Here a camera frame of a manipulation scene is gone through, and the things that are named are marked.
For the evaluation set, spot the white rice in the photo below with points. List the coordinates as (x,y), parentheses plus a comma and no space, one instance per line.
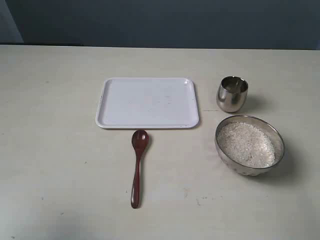
(247,145)

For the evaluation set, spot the small steel cup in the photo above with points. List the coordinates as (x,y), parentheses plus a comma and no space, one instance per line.
(231,94)

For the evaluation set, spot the white plastic tray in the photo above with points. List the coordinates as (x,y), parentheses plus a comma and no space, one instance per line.
(147,103)

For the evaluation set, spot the steel bowl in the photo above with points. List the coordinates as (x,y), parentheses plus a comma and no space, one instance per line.
(269,130)

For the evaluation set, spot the dark red wooden spoon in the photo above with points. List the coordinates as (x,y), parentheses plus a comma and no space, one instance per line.
(139,141)

